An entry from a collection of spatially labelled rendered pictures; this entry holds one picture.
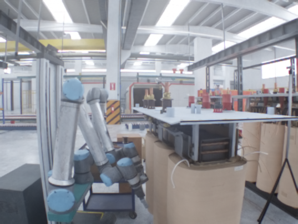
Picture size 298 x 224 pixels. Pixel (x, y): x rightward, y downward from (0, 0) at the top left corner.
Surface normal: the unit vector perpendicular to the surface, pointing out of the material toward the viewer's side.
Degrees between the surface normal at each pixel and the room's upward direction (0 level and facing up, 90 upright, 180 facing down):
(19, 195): 90
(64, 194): 95
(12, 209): 90
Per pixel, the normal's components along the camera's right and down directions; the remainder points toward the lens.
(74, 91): 0.46, -0.08
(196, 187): -0.25, 0.06
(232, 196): 0.18, 0.06
